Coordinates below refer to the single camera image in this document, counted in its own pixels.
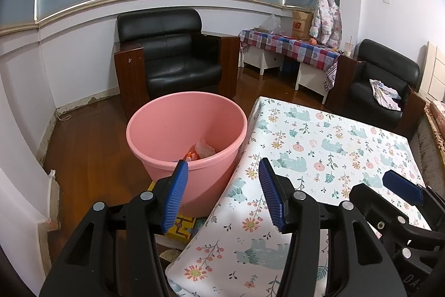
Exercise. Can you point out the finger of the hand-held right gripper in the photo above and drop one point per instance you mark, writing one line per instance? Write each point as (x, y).
(403, 185)
(368, 203)

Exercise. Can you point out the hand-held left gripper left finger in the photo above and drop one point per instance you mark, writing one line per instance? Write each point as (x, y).
(173, 196)

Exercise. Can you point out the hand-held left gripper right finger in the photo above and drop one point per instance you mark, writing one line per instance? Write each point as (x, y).
(273, 199)

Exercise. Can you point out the clear plastic bag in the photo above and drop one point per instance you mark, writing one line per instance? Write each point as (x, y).
(205, 149)

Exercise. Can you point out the pink plastic bucket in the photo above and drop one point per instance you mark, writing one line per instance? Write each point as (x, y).
(163, 130)

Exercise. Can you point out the yellow cardboard box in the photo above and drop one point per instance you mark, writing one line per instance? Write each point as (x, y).
(184, 224)

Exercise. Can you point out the beige fuzzy item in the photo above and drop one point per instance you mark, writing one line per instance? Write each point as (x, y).
(170, 254)

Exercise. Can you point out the patterned bedspread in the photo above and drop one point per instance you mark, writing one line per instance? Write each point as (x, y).
(434, 130)

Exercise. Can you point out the floral tablecloth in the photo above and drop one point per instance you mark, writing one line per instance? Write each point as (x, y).
(313, 144)

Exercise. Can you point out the pale printed cloth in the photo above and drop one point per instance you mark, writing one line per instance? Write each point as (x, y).
(382, 93)

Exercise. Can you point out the white headboard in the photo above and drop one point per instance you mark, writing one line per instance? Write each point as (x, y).
(433, 74)

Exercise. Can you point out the black leather armchair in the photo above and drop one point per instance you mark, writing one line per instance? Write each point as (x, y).
(173, 50)
(382, 64)

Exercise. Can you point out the white desk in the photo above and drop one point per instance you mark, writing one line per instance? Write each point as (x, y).
(309, 77)

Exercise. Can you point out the blue storage box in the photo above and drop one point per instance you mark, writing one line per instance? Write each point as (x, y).
(290, 66)

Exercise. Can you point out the plastic cup with straw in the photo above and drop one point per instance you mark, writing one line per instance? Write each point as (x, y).
(348, 49)

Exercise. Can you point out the checked tablecloth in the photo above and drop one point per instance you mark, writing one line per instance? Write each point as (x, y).
(299, 50)

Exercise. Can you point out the orange fruit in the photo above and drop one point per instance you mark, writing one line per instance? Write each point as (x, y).
(313, 41)

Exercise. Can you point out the clear bag on desk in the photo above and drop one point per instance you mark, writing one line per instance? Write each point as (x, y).
(273, 24)

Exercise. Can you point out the brown paper bag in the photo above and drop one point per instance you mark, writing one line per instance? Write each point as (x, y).
(300, 25)

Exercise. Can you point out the pale printed puffer jacket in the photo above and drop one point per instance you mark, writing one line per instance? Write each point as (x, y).
(326, 18)

